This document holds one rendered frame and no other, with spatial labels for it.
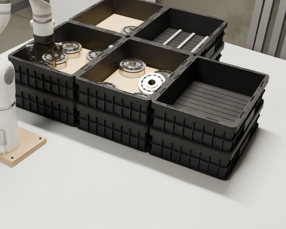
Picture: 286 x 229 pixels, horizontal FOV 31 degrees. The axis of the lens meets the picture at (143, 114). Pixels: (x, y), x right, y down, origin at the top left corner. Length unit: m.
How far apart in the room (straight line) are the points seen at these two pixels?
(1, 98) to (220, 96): 0.80
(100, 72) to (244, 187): 0.68
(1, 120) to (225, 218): 0.79
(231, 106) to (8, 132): 0.80
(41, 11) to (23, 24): 2.67
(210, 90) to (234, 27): 2.11
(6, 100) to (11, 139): 0.16
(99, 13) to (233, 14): 1.76
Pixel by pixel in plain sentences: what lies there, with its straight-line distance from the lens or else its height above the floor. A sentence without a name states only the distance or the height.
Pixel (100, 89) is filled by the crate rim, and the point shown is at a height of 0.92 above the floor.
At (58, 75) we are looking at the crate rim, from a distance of 1.84.
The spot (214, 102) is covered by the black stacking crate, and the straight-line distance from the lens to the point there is 1.90.
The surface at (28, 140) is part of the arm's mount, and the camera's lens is 1.86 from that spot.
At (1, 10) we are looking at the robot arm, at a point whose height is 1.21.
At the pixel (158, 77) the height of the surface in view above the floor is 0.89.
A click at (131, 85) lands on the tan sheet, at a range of 1.95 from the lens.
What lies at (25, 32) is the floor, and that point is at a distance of 4.38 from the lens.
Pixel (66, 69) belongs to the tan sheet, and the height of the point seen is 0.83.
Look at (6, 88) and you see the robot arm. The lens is 1.68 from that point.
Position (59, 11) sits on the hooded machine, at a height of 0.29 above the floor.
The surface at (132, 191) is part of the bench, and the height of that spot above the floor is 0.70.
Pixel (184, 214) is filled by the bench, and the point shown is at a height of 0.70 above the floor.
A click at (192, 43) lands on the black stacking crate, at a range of 2.33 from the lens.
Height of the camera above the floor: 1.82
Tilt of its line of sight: 34 degrees down
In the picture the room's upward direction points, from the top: 3 degrees clockwise
